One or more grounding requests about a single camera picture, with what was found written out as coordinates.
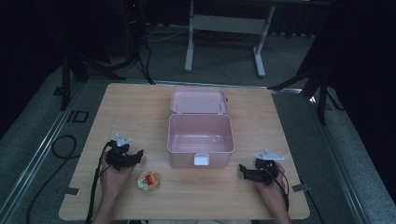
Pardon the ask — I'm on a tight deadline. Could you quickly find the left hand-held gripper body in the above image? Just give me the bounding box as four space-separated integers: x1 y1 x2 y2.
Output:
105 133 139 172

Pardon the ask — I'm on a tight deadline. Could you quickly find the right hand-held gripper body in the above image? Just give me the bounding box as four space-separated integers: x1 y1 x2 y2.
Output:
243 148 285 187

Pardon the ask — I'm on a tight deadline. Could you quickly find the pink storage box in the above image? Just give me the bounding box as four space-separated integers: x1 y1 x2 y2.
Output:
166 86 236 169

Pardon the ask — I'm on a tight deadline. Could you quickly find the person's right hand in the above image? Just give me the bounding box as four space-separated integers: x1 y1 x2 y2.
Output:
252 161 290 203

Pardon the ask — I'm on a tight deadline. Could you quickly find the person's left hand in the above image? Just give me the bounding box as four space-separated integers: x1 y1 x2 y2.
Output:
99 150 136 198

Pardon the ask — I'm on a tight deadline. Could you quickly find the black tripod stand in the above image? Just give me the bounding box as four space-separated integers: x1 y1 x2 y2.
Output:
59 31 148 111
268 18 345 126

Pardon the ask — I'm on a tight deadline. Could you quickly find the black computer tower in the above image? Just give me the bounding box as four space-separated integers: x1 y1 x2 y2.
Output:
121 0 147 60

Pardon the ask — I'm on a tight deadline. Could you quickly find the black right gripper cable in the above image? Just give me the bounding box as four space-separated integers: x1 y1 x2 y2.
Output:
263 166 290 213

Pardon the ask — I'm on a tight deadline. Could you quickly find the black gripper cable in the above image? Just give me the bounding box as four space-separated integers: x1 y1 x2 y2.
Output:
263 166 290 213
85 141 114 224

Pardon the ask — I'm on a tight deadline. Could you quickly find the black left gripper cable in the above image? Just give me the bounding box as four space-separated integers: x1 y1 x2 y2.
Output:
85 141 114 224

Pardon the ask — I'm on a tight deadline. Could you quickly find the black floor cable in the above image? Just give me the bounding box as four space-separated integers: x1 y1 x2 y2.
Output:
25 134 79 224

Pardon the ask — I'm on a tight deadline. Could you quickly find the white desk frame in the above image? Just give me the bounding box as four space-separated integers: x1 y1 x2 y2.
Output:
184 0 331 78

